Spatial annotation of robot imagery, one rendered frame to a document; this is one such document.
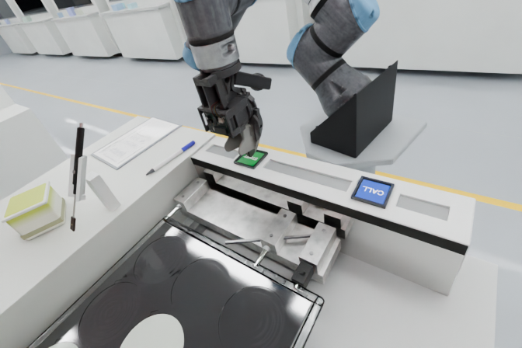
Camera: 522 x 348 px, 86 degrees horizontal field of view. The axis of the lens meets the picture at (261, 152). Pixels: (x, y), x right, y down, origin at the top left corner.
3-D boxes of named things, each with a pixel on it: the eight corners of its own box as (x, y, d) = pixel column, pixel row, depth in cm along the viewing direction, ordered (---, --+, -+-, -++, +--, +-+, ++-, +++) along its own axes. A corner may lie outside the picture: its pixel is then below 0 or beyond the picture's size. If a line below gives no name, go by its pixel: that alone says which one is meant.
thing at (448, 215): (450, 297, 45) (471, 246, 37) (208, 196, 75) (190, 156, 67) (457, 251, 51) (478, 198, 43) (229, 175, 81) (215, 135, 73)
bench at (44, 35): (66, 58, 701) (8, -36, 584) (38, 57, 799) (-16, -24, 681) (103, 43, 766) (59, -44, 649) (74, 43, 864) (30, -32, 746)
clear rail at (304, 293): (322, 310, 41) (321, 305, 40) (163, 222, 61) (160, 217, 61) (326, 301, 42) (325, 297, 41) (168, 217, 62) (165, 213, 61)
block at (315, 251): (318, 274, 46) (316, 264, 44) (300, 266, 48) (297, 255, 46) (336, 237, 51) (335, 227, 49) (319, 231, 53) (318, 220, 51)
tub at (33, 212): (26, 244, 53) (-1, 220, 49) (31, 219, 59) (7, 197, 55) (67, 224, 55) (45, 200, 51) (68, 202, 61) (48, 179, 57)
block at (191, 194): (187, 211, 64) (182, 203, 62) (178, 207, 66) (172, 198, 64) (210, 188, 69) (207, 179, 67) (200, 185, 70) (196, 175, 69)
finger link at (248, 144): (237, 169, 58) (225, 133, 53) (253, 152, 62) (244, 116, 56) (249, 172, 57) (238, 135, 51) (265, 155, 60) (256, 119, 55)
